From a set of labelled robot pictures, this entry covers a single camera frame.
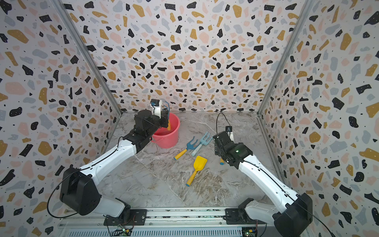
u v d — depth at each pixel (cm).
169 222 73
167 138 88
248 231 72
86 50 85
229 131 68
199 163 94
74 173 42
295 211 38
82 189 41
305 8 72
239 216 66
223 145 57
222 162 92
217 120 117
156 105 67
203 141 103
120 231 73
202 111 126
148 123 63
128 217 70
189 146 101
